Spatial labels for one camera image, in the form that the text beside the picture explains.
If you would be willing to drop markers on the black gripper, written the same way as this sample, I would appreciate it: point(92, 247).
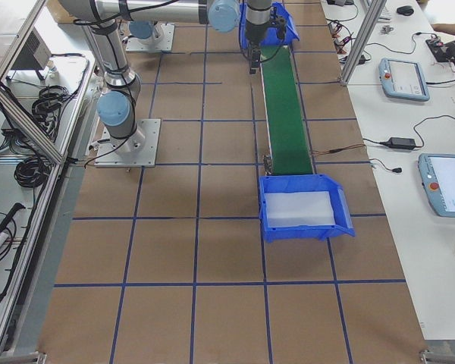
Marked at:
point(254, 37)

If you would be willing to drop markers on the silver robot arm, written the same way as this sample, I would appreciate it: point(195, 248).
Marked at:
point(256, 11)
point(117, 107)

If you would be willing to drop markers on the person hand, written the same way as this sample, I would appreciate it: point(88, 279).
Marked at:
point(444, 28)

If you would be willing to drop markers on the green conveyor belt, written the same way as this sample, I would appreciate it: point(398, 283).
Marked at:
point(287, 137)

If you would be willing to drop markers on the far teach pendant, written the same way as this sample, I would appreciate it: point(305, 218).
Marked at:
point(403, 80)

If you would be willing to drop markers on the teach pendant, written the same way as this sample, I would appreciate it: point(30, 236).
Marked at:
point(403, 80)
point(438, 180)

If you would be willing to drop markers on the black computer mouse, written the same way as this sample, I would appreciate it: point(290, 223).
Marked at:
point(405, 10)

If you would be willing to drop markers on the near blue plastic bin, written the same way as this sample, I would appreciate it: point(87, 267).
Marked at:
point(303, 206)

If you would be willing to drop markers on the black power adapter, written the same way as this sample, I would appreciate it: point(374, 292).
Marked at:
point(402, 143)

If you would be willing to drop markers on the near teach pendant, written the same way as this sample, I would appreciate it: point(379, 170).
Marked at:
point(438, 180)

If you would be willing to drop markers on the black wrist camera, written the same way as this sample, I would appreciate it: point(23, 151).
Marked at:
point(279, 23)

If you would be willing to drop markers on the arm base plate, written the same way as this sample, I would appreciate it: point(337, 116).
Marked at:
point(140, 150)
point(160, 40)

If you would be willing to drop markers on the aluminium frame post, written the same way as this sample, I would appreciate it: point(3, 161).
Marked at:
point(362, 37)

